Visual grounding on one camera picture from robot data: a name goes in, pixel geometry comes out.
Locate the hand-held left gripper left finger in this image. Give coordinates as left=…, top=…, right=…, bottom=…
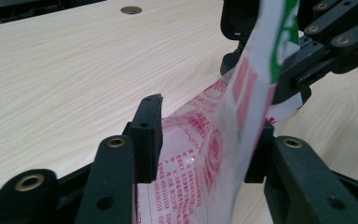
left=122, top=92, right=164, bottom=185

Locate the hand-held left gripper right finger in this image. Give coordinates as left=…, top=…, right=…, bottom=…
left=243, top=119, right=276, bottom=185

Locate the pink printed plastic bag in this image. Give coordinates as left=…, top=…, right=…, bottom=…
left=133, top=0, right=304, bottom=224

